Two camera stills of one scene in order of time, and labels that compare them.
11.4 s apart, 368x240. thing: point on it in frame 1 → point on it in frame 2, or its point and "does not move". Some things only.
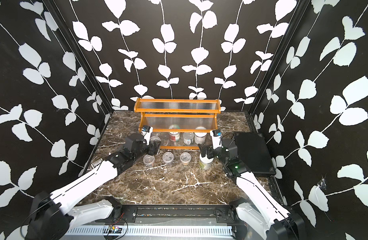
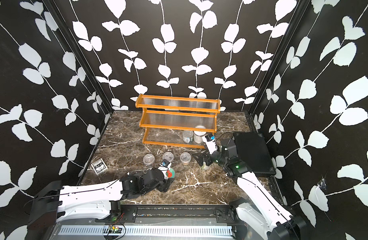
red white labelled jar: [174, 136] → [170, 173]
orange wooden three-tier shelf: [179, 123] does not move
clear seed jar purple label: [149, 160] does not move
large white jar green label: [205, 163] does not move
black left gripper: [153, 149] → [166, 185]
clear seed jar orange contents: [185, 158] does not move
